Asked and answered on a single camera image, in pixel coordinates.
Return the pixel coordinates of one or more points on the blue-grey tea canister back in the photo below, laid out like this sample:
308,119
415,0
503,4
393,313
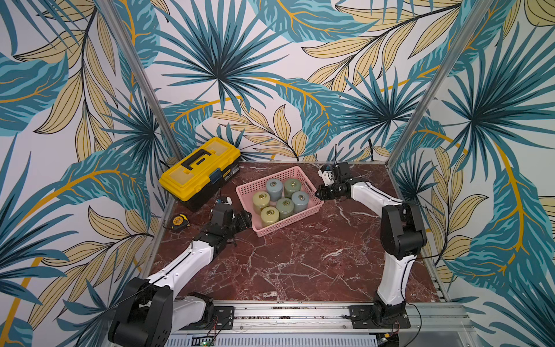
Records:
274,188

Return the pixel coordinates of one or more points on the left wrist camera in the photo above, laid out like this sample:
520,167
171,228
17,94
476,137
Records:
224,200

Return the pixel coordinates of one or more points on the green tea canister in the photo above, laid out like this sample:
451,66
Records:
285,207
291,186

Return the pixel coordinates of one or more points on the aluminium front rail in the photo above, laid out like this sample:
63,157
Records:
327,324

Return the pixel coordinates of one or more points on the yellow-green tea canister front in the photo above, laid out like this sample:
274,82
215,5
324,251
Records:
269,215

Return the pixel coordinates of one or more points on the pink plastic basket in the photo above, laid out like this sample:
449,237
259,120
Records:
246,191

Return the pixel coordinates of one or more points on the yellow-green tea canister left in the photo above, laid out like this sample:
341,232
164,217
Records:
260,200

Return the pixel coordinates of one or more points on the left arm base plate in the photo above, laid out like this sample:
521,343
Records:
220,318

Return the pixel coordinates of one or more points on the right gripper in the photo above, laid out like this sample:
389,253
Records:
325,191

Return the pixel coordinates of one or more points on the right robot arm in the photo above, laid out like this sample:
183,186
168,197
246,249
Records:
402,233

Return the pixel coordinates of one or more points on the yellow black toolbox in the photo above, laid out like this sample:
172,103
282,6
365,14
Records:
197,178

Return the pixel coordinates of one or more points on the yellow black tape measure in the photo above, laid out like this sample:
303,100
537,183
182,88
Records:
177,223

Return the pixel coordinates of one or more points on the yellow-green tea canister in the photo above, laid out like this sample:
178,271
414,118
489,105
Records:
260,200
269,215

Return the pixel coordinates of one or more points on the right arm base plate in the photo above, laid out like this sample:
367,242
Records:
377,317

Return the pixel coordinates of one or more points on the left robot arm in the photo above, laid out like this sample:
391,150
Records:
150,312

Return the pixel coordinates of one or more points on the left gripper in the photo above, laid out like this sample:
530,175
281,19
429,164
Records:
244,221

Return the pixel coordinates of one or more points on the blue-grey tea canister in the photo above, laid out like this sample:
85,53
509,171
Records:
300,201
274,188

